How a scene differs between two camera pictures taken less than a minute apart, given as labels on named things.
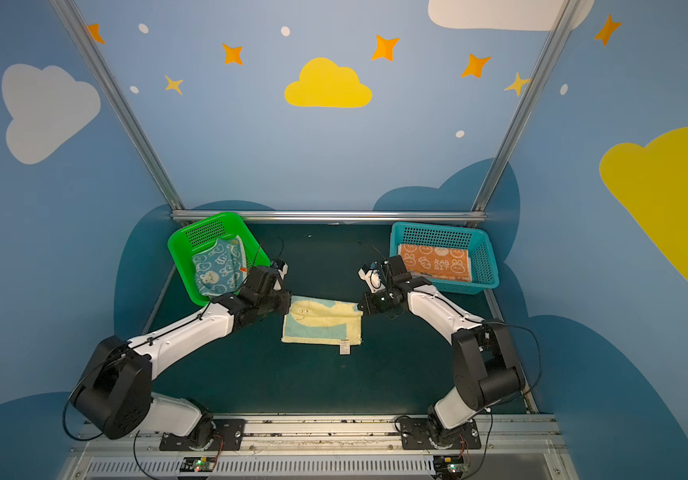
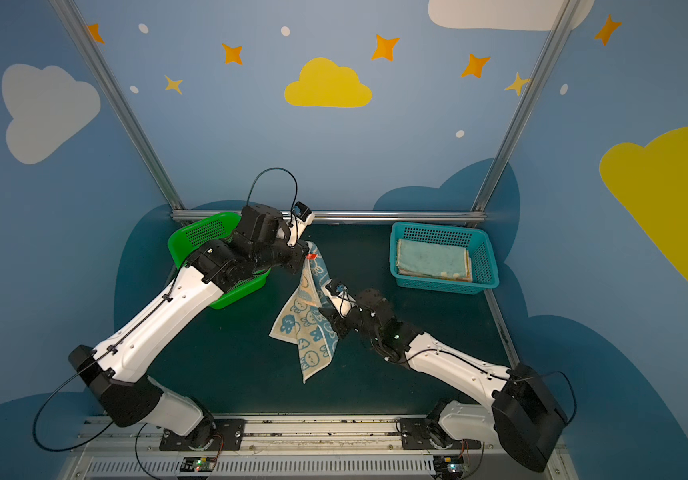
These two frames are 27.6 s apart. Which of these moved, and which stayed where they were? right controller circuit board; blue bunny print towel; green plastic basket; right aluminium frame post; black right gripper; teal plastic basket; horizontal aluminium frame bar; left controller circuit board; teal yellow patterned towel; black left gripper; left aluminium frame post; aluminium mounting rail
Moved: blue bunny print towel; black left gripper; black right gripper; teal yellow patterned towel
Stayed: right controller circuit board; right aluminium frame post; teal plastic basket; left controller circuit board; green plastic basket; aluminium mounting rail; left aluminium frame post; horizontal aluminium frame bar
